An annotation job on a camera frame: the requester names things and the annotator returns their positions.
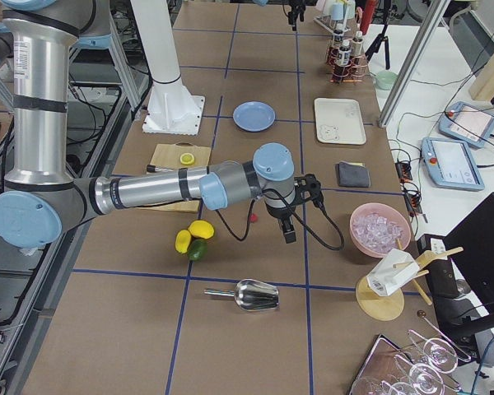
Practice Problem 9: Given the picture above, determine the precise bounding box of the oblong yellow lemon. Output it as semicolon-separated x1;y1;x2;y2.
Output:
175;230;192;254

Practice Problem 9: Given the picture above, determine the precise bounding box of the mint green bowl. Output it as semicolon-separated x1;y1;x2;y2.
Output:
375;70;398;91

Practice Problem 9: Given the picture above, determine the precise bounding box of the pink bowl of ice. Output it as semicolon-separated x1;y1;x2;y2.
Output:
349;203;412;258

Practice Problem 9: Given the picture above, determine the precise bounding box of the white paper cup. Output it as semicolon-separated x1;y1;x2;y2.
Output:
366;249;419;297

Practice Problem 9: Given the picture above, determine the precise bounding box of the teach pendant far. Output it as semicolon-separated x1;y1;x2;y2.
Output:
439;101;494;148

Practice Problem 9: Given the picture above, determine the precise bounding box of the grey folded cloth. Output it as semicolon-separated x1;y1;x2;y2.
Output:
335;161;371;188

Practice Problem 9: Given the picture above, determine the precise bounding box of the teach pendant near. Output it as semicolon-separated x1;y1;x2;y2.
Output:
421;137;485;191

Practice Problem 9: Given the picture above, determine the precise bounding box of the cream bear tray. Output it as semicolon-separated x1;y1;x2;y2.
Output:
314;98;366;146

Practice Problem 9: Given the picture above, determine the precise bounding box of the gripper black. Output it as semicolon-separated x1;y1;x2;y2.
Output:
264;196;296;244
287;0;305;31

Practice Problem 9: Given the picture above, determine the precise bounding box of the steel ice scoop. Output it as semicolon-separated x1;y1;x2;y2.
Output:
204;279;279;312

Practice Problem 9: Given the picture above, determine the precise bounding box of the green lime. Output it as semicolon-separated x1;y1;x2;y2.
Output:
187;239;208;262

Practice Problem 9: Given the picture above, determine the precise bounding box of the teach pendant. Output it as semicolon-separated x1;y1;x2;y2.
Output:
421;137;485;191
439;101;494;148

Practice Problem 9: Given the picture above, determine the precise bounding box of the aluminium frame post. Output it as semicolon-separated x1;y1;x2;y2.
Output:
378;0;450;128

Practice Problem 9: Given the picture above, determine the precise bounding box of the wooden cup stand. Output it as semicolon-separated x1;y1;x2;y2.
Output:
356;247;464;321

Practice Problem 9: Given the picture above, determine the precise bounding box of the wooden cutting board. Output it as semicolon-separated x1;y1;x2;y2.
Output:
134;143;212;214

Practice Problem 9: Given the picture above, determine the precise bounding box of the copper wire bottle rack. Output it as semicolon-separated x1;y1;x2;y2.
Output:
326;47;372;83

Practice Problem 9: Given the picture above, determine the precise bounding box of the black camera tripod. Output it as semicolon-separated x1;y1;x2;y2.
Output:
365;0;392;70

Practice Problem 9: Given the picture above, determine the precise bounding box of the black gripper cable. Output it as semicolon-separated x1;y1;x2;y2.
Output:
213;180;346;252

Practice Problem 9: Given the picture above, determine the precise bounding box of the black monitor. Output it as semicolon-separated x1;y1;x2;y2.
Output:
430;193;494;351

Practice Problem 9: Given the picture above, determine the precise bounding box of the round yellow lemon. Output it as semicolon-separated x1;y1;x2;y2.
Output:
188;220;215;239

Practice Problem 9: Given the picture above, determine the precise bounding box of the lemon half slice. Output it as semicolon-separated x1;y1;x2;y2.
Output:
179;152;196;166

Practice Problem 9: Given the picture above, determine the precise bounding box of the tea bottle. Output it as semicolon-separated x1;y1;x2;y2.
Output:
350;30;363;58
332;23;345;50
335;39;351;67

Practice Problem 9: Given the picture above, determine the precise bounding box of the blue plate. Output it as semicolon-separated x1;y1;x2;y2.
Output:
232;101;276;132

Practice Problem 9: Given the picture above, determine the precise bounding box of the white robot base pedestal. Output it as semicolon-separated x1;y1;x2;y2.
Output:
131;0;205;136

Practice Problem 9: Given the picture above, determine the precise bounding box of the steel cylinder with black cap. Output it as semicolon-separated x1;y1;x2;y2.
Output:
146;164;175;173

